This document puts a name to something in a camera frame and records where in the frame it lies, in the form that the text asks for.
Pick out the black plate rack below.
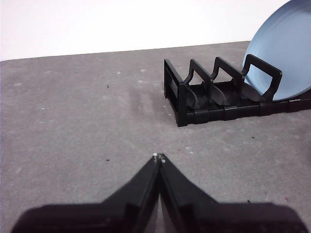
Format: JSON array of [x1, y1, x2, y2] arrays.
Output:
[[164, 53, 311, 128]]

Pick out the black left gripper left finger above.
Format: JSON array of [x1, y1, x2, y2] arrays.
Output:
[[11, 153, 163, 233]]

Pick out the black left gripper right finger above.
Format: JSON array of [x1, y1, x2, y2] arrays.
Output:
[[159, 152, 310, 233]]

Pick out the blue plate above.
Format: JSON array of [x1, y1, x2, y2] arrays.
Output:
[[242, 0, 311, 101]]

